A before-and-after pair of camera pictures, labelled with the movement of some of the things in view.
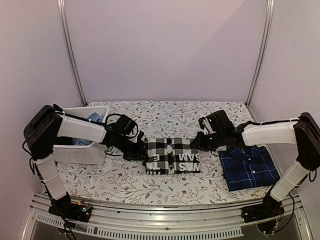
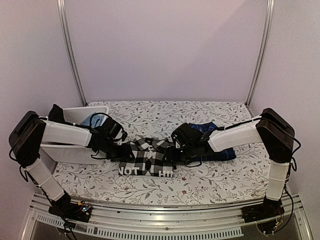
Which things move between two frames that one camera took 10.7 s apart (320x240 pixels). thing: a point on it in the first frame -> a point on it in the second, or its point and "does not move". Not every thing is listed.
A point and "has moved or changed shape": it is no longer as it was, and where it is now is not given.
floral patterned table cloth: [119, 182] does not move
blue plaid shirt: [248, 167] -> [224, 155]
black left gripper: [137, 155] -> [124, 155]
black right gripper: [199, 143] -> [169, 153]
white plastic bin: [93, 154] does not move
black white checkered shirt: [171, 156] has moved or changed shape
